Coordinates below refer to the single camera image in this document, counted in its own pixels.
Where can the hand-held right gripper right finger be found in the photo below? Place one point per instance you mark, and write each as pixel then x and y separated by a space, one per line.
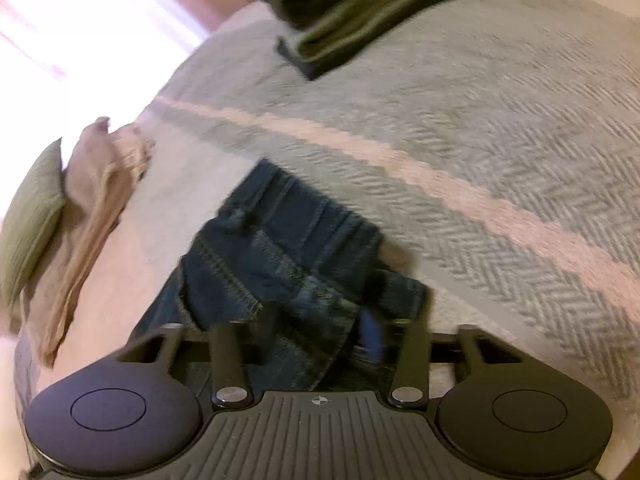
pixel 371 335

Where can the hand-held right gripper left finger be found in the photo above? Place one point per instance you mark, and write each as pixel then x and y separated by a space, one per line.
pixel 227 355

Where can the blue denim jeans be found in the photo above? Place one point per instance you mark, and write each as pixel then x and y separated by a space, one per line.
pixel 280 260

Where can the pink crumpled cloth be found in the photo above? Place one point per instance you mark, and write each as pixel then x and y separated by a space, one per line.
pixel 95 210

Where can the pink grey striped blanket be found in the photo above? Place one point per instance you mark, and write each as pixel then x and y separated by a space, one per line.
pixel 475 135

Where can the green pillow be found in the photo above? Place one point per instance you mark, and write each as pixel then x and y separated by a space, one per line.
pixel 30 225

